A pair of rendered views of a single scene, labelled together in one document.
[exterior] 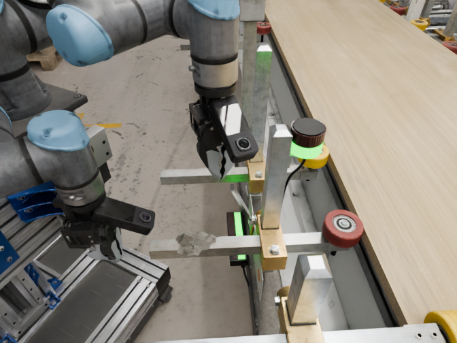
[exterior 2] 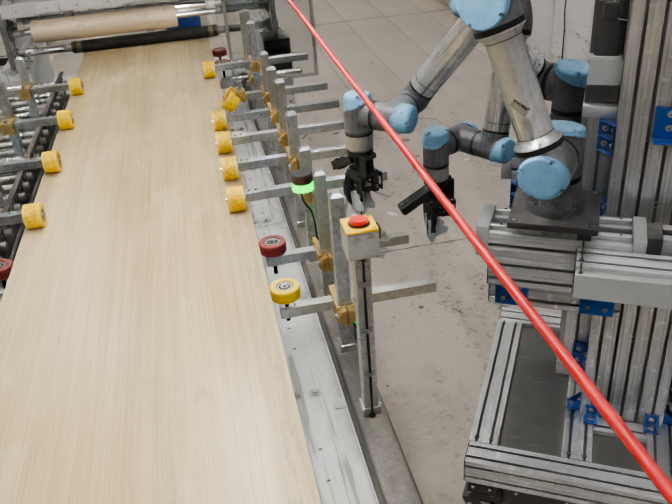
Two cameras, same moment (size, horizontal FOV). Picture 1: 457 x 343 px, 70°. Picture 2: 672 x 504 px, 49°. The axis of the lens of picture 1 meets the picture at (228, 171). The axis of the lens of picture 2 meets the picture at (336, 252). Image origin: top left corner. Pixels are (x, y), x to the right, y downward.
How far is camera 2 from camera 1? 2.41 m
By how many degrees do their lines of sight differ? 108
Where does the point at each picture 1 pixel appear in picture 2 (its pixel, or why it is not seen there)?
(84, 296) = (547, 421)
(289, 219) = (305, 368)
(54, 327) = (554, 394)
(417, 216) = (216, 254)
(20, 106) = not seen: hidden behind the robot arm
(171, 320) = (451, 481)
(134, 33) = not seen: hidden behind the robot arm
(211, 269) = not seen: outside the picture
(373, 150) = (223, 297)
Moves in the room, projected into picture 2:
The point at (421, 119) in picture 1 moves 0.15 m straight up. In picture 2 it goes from (144, 342) to (131, 290)
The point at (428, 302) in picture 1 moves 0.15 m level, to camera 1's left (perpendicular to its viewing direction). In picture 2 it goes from (235, 221) to (283, 214)
